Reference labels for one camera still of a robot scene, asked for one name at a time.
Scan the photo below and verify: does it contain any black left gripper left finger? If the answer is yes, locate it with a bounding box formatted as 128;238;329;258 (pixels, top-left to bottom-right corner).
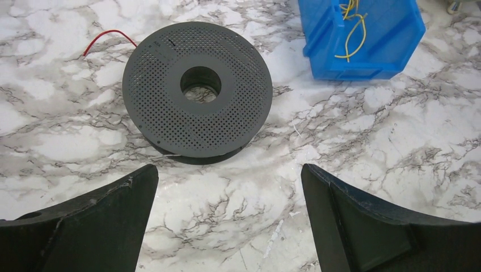
1;164;159;271

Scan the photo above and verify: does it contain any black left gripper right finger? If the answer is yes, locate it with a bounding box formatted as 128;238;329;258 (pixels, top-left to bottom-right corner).
301;164;480;271

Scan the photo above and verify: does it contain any dark grey perforated spool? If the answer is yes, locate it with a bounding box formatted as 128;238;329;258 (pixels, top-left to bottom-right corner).
122;22;273;165

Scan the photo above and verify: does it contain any red cable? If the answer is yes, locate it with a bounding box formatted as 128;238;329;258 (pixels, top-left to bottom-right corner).
82;29;138;58

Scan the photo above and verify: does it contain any blue plastic bin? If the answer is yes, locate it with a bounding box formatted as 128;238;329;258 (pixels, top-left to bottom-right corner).
298;0;425;81

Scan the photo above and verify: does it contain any round cream drawer cabinet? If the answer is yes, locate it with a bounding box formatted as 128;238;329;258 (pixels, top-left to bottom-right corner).
446;0;480;15

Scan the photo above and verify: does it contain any yellow cable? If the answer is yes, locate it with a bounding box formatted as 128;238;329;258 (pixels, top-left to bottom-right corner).
334;0;368;63

